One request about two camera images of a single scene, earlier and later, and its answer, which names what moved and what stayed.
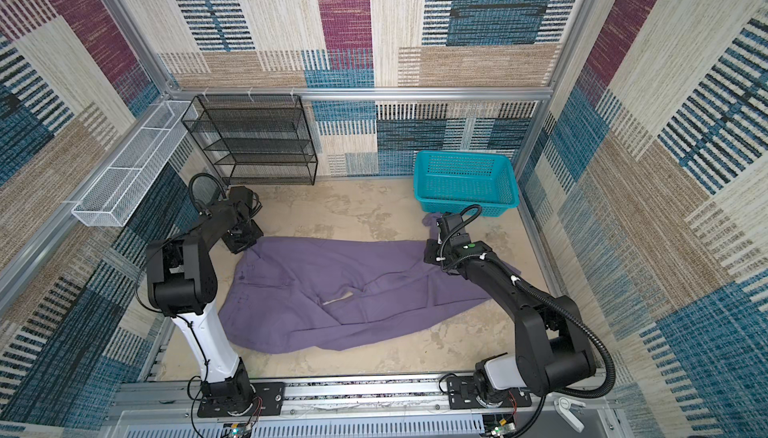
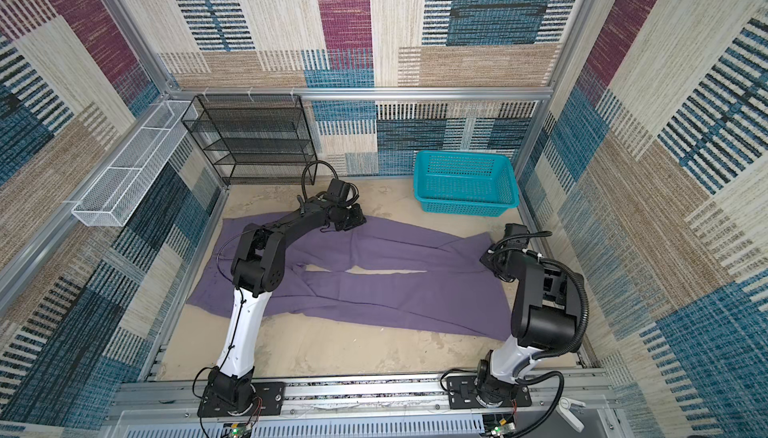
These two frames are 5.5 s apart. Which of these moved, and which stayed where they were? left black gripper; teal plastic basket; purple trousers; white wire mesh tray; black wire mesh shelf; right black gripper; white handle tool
Moved: purple trousers; right black gripper; left black gripper
Stayed: black wire mesh shelf; white handle tool; teal plastic basket; white wire mesh tray
